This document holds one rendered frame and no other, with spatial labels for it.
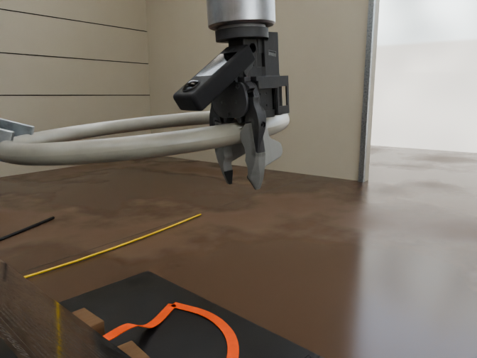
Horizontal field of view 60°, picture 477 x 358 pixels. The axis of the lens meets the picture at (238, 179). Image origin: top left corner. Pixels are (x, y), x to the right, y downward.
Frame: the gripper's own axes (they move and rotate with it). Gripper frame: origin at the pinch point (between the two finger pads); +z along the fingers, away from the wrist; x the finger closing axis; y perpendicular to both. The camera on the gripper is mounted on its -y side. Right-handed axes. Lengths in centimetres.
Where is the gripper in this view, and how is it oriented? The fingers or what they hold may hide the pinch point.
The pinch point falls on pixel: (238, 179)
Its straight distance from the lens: 58.4
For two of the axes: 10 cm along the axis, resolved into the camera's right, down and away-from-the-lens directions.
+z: 0.6, 9.7, 2.2
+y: 7.6, -1.8, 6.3
